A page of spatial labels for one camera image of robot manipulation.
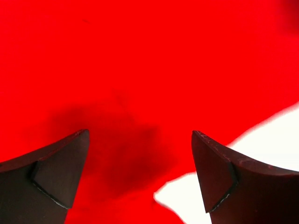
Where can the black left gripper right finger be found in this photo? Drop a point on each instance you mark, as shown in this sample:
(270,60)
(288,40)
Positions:
(237,189)

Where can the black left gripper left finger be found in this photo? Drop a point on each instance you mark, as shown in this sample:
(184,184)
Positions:
(40,187)

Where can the red t shirt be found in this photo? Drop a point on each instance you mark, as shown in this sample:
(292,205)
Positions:
(141,75)

